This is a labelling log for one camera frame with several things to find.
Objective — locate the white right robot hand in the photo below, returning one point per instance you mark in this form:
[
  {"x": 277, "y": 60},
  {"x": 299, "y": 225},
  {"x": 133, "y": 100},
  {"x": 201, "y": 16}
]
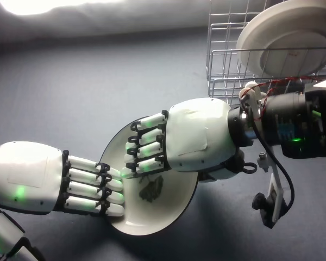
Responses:
[{"x": 198, "y": 133}]

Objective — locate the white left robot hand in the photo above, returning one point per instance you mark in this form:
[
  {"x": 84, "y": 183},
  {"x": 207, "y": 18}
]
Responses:
[{"x": 24, "y": 176}]

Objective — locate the white plate with ink print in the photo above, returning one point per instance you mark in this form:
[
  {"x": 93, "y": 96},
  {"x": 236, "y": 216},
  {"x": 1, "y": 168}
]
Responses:
[
  {"x": 282, "y": 35},
  {"x": 163, "y": 212}
]

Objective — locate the grey table cloth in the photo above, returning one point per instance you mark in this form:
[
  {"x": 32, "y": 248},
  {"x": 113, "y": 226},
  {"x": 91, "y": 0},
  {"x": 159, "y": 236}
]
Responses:
[{"x": 70, "y": 95}]

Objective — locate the white sheet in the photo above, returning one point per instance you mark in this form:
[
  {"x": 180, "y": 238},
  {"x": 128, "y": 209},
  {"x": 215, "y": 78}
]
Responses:
[{"x": 111, "y": 16}]

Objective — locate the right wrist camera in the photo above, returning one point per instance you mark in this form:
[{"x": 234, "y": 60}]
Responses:
[{"x": 263, "y": 204}]

